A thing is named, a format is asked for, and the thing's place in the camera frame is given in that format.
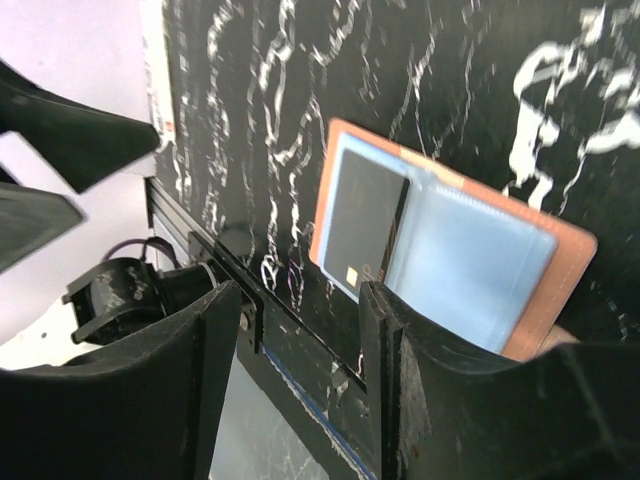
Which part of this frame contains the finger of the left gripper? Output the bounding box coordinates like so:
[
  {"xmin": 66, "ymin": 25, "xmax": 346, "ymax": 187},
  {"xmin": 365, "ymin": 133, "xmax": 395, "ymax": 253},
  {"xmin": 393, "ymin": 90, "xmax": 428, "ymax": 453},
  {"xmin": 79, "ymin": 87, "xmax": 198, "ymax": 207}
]
[
  {"xmin": 1, "ymin": 63, "xmax": 160, "ymax": 193},
  {"xmin": 0, "ymin": 182, "xmax": 85, "ymax": 272}
]

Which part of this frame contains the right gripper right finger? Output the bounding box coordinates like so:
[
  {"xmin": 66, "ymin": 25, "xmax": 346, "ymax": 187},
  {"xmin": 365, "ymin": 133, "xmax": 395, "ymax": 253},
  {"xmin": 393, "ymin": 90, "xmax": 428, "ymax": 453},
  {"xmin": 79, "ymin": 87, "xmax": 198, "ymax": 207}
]
[{"xmin": 359, "ymin": 283, "xmax": 639, "ymax": 479}]

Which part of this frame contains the black front base bar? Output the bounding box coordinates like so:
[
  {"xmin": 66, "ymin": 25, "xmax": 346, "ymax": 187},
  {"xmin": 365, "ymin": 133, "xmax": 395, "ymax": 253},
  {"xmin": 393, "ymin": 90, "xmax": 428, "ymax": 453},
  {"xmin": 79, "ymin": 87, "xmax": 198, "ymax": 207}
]
[{"xmin": 147, "ymin": 179, "xmax": 375, "ymax": 479}]

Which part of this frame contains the white paper label sheet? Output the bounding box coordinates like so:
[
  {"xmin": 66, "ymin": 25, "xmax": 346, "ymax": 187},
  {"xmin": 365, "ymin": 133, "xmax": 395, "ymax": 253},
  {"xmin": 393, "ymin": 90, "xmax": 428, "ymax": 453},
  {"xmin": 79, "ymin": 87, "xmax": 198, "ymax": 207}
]
[{"xmin": 139, "ymin": 0, "xmax": 176, "ymax": 152}]

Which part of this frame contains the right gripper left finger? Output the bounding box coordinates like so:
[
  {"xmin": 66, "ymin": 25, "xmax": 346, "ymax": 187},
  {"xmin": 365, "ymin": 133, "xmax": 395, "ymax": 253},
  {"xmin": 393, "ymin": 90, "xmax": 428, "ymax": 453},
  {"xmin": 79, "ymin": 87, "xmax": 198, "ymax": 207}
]
[{"xmin": 1, "ymin": 281, "xmax": 241, "ymax": 479}]

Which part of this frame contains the pink leather card holder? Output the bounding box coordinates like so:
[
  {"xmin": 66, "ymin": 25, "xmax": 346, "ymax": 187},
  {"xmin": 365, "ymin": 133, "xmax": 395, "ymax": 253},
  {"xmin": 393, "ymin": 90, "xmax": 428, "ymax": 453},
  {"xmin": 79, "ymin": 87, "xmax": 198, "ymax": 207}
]
[{"xmin": 310, "ymin": 118, "xmax": 597, "ymax": 361}]

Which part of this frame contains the black VIP card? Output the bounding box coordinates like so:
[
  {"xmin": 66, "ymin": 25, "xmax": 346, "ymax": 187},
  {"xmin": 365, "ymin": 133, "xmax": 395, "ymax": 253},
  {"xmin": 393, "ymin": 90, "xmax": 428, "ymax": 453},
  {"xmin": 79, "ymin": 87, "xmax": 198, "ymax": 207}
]
[{"xmin": 320, "ymin": 148, "xmax": 411, "ymax": 301}]

